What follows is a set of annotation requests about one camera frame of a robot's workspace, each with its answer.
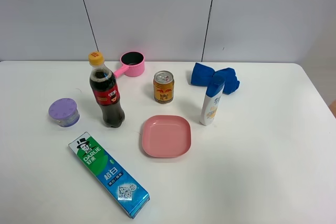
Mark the green blue toothpaste box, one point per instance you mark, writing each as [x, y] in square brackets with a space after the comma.
[129, 194]

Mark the white shampoo bottle blue cap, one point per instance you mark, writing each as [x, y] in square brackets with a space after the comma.
[212, 98]

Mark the pink square plate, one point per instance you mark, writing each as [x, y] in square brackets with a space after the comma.
[165, 136]

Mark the cola bottle yellow cap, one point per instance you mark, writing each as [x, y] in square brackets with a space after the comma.
[105, 90]

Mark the pink toy saucepan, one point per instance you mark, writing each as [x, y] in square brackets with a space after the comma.
[132, 64]

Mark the purple lidded round container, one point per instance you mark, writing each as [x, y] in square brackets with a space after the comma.
[64, 112]

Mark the gold energy drink can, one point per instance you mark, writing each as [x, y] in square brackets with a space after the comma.
[163, 83]

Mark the blue folded cloth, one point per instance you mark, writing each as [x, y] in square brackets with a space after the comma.
[201, 76]

